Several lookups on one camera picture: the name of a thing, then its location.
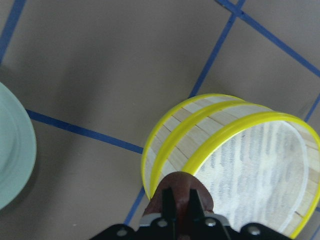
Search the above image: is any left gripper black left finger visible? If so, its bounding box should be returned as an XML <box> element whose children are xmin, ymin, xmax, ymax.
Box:
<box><xmin>161</xmin><ymin>187</ymin><xmax>177</xmax><ymax>222</ymax></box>

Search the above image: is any brown bun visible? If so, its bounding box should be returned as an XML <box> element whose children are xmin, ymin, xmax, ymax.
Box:
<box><xmin>143</xmin><ymin>171</ymin><xmax>214</xmax><ymax>240</ymax></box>

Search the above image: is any light green plate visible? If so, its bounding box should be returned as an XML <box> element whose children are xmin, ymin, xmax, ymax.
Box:
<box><xmin>0</xmin><ymin>83</ymin><xmax>37</xmax><ymax>209</ymax></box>

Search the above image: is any white steamer cloth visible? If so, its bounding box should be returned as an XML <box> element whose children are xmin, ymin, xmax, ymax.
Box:
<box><xmin>195</xmin><ymin>121</ymin><xmax>308</xmax><ymax>232</ymax></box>

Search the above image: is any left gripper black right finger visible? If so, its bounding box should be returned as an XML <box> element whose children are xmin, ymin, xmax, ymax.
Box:
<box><xmin>187</xmin><ymin>189</ymin><xmax>205</xmax><ymax>220</ymax></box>

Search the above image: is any yellow bamboo steamer top layer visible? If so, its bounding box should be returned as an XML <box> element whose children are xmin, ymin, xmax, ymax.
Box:
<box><xmin>143</xmin><ymin>99</ymin><xmax>320</xmax><ymax>238</ymax></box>

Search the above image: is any yellow bamboo steamer bottom layer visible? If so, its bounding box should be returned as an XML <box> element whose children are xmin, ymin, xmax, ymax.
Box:
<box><xmin>141</xmin><ymin>93</ymin><xmax>244</xmax><ymax>199</ymax></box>

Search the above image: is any yellow bamboo steamer layer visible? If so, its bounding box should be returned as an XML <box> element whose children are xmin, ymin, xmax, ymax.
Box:
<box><xmin>143</xmin><ymin>99</ymin><xmax>320</xmax><ymax>238</ymax></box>
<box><xmin>141</xmin><ymin>93</ymin><xmax>244</xmax><ymax>199</ymax></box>

